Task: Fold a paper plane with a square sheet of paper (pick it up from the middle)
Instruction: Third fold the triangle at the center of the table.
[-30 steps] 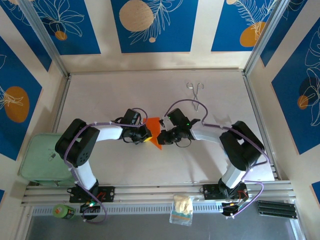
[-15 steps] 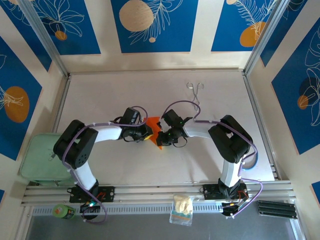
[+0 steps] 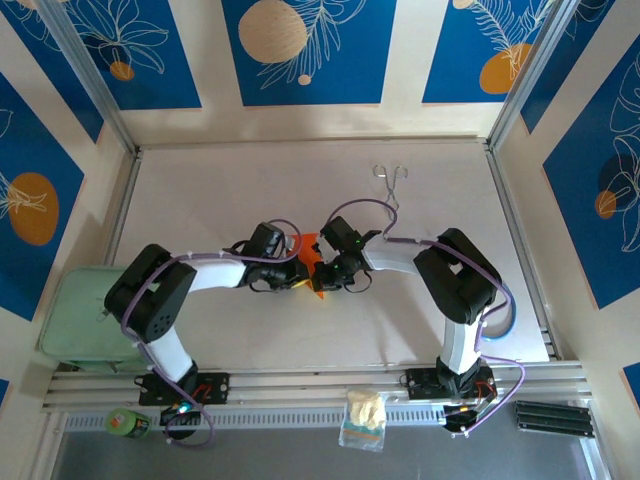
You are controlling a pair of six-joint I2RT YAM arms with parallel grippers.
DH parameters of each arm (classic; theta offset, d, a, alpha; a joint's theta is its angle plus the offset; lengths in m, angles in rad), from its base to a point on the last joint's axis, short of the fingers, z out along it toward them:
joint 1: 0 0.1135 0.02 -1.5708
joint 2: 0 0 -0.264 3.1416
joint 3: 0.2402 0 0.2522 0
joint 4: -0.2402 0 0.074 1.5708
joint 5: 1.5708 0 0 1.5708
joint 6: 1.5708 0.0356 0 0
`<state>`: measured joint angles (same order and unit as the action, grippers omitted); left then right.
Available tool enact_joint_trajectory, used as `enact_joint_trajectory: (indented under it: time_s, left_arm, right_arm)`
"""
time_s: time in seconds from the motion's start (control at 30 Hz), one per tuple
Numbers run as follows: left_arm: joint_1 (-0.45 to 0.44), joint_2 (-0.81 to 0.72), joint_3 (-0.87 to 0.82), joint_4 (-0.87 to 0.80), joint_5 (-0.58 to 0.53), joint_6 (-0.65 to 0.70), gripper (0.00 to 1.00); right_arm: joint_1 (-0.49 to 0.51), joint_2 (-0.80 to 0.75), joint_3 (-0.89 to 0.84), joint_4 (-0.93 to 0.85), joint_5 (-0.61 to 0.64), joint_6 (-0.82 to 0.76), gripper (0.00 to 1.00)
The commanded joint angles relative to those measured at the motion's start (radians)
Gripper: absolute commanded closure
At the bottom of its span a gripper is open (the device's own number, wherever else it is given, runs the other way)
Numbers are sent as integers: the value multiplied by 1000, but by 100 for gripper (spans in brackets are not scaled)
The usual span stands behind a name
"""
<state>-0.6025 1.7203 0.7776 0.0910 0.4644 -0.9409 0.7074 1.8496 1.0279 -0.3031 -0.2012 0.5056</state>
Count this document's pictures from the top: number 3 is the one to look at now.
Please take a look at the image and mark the orange paper sheet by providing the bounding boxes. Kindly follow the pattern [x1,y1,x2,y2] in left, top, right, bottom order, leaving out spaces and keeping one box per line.
[298,232,331,301]

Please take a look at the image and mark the clear bag of yellow pieces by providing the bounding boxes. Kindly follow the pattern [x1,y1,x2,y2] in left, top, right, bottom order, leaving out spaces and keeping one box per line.
[337,388,389,454]

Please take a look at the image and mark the black controller board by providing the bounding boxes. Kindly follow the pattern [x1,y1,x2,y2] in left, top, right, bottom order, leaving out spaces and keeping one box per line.
[158,403,204,442]
[442,402,496,440]

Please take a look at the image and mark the blue tape roll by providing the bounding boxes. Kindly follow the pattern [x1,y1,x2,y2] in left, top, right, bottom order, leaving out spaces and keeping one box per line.
[477,284,517,344]

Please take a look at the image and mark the mint green storage box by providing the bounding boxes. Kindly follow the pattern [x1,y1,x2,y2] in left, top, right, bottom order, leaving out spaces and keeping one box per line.
[38,267,151,374]

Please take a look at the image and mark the green labelled can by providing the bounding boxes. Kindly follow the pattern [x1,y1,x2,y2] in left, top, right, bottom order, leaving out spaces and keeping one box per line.
[104,407,151,440]

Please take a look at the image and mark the black ribbed block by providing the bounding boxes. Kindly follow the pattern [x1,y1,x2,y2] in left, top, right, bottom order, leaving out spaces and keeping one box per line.
[514,399,596,440]

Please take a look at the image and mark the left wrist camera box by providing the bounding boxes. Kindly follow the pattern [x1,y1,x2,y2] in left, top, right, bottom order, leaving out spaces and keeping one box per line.
[248,223,288,259]

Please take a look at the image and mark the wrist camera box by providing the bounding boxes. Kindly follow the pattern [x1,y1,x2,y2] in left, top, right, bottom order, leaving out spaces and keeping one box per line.
[248,223,288,259]
[319,215,364,252]

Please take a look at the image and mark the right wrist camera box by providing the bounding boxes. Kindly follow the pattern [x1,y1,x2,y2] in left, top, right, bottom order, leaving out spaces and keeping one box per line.
[319,215,364,252]

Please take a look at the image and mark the silver wire crucible tongs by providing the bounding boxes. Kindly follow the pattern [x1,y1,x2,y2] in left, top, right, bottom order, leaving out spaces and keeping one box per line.
[372,164,409,222]

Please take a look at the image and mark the aluminium frame rail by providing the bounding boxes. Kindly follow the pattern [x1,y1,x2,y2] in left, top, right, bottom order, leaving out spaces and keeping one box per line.
[42,362,594,411]

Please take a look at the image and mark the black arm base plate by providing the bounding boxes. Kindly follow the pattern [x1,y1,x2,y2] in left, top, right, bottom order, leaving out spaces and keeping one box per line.
[137,370,231,406]
[404,367,499,401]

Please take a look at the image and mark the grey slotted cable duct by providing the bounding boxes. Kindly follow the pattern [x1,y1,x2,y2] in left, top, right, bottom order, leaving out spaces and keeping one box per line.
[62,404,521,431]

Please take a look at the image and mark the purple cable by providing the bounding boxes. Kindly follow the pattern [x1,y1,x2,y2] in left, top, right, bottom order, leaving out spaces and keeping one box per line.
[324,198,526,436]
[121,218,303,449]

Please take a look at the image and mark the aluminium side rail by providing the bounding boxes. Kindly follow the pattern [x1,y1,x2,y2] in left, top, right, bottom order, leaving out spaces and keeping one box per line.
[484,144,561,361]
[102,149,144,271]

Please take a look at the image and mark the aluminium frame post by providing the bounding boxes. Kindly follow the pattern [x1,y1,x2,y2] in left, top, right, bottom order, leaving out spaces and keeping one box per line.
[37,0,141,156]
[487,0,586,151]

